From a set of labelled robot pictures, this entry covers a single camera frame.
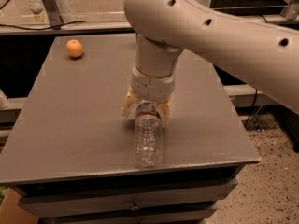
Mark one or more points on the orange fruit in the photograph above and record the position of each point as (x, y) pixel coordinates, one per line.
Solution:
(74, 48)

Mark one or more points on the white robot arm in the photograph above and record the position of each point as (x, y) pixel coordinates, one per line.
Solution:
(263, 55)

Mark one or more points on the clear plastic water bottle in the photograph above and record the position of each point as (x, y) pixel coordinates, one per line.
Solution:
(148, 136)

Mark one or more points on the cardboard box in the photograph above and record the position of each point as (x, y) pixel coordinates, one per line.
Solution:
(11, 213)

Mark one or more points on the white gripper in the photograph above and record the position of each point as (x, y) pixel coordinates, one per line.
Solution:
(151, 88)

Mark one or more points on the grey wooden drawer cabinet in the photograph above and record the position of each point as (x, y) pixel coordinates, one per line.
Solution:
(71, 157)

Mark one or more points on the metal rail frame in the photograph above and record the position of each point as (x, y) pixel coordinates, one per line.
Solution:
(64, 17)

